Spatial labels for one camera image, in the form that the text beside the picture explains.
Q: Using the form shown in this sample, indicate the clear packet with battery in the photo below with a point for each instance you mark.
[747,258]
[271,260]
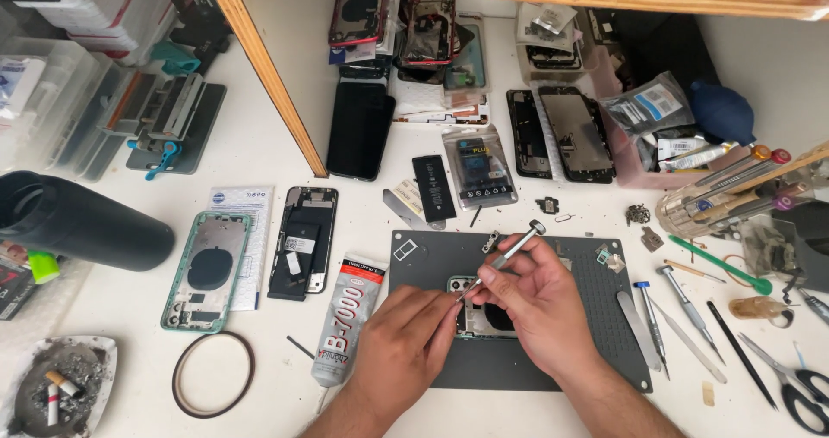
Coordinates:
[479,166]

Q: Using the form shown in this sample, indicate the pointed metal pry blade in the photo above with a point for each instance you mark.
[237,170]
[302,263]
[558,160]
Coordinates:
[398,208]

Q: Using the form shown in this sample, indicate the black phone housing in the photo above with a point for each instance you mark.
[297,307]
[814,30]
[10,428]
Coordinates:
[304,244]

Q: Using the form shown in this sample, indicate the stack of parts packets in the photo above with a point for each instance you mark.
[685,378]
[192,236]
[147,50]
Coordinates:
[547,40]

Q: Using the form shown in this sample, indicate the dark bag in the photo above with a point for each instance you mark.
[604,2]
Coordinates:
[660,46]

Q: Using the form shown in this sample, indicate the clear packet of phone parts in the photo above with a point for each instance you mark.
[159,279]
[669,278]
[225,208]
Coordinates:
[469,56]

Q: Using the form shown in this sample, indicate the black device with teal part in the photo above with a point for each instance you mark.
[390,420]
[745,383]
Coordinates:
[194,30]

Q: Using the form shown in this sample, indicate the small metal bracket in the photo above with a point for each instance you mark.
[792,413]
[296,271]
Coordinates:
[490,242]

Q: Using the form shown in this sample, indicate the white printed label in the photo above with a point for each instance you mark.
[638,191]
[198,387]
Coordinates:
[409,197]

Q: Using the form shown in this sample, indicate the sim ejector pin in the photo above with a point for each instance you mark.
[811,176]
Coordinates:
[565,218]

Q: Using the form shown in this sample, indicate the blue rubber air blower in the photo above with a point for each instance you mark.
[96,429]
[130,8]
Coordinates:
[722,111]

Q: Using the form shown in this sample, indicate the grey metal shield plate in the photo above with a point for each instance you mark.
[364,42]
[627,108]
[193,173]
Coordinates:
[652,238]

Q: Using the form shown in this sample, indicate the clear plastic storage boxes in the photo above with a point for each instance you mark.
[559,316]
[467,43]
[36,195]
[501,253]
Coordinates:
[45,108]

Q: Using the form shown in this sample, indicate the beige paper scrap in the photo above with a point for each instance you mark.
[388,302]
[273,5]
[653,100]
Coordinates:
[708,393]

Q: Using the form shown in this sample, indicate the red phone housing with parts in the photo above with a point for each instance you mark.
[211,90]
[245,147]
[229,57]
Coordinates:
[427,33]

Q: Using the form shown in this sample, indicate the thin wooden stick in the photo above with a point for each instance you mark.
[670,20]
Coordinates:
[693,271]

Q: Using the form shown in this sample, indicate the stack of red phone housings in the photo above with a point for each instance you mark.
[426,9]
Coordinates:
[359,24]

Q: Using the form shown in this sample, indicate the wooden shelf frame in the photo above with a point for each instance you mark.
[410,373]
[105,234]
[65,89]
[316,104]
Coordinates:
[272,75]

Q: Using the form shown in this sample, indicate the grey cap screwdriver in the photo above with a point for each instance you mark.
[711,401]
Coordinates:
[686,308]

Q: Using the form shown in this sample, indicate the red and black box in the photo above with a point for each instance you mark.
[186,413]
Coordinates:
[13,286]

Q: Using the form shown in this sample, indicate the black plastic spudger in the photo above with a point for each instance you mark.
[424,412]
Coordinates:
[741,354]

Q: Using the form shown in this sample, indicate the black pouch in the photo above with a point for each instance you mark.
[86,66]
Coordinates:
[809,244]

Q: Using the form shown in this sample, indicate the person's left hand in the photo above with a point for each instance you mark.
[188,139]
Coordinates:
[395,347]

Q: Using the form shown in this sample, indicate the heap of tiny screws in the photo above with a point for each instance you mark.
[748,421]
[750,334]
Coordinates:
[638,214]

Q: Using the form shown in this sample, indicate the white bubble packet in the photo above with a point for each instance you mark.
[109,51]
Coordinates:
[256,205]

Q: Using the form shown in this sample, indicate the black phone battery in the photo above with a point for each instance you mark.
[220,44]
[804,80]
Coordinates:
[434,189]

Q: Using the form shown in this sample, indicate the white adhesive tube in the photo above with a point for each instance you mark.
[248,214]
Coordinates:
[693,155]

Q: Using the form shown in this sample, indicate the person's right hand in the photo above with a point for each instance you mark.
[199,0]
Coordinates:
[550,315]

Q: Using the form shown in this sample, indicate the silver precision screwdriver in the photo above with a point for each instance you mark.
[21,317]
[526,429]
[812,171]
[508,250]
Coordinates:
[518,247]

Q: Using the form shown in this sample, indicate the short black strip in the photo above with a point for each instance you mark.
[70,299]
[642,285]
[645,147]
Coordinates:
[301,347]

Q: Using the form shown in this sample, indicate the black phone frame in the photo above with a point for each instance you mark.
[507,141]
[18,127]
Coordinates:
[521,134]

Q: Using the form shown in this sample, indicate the grey phone clamp fixture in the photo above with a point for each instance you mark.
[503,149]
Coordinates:
[171,117]

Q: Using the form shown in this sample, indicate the flat metal spudger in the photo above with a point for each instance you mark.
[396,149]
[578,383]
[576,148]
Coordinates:
[638,331]

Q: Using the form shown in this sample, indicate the thin metal tweezers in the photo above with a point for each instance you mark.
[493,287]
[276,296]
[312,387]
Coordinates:
[690,347]

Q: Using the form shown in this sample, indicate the black phone screen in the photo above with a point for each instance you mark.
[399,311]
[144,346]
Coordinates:
[360,130]

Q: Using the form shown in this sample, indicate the green plastic pry tool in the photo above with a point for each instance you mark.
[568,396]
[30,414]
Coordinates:
[725,266]

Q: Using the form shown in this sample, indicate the tan rubber band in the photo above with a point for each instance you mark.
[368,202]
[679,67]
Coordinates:
[735,276]

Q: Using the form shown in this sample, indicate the green phone housing with camera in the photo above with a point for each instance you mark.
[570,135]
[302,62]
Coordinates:
[479,325]

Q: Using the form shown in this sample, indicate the stack of white boxes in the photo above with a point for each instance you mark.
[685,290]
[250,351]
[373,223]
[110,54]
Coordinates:
[103,11]

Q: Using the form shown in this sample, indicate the white sim tray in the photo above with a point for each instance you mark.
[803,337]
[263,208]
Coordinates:
[406,249]

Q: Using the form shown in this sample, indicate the white glue tube red print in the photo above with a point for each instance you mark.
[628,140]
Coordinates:
[343,321]

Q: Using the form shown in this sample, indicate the grey silicone work mat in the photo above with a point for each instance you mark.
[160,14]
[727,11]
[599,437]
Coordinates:
[583,308]

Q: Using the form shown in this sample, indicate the black cylindrical tumbler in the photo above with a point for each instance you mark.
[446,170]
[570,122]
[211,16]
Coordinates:
[84,221]

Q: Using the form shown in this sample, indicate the ashtray with cigarette butts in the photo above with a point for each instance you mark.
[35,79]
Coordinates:
[58,386]

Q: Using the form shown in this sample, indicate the blue cap screwdriver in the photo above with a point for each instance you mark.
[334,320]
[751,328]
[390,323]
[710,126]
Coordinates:
[649,321]

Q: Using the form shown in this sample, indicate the green lighter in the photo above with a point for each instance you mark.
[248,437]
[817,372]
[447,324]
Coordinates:
[44,266]

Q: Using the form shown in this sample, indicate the grey antistatic bag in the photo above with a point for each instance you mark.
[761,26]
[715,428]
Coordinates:
[647,104]

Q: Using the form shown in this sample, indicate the phone display with metal back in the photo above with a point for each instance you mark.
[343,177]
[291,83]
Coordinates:
[576,134]

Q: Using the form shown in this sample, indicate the clear holder of screwdrivers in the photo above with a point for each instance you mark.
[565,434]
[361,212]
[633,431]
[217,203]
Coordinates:
[719,198]

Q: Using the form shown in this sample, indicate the green phone housing frame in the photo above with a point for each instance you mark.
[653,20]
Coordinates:
[207,273]

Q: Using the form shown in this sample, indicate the pink tray of parts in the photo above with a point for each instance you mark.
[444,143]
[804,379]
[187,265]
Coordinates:
[631,163]

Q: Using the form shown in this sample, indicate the clear bag of small parts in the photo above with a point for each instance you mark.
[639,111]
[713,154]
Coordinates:
[767,247]

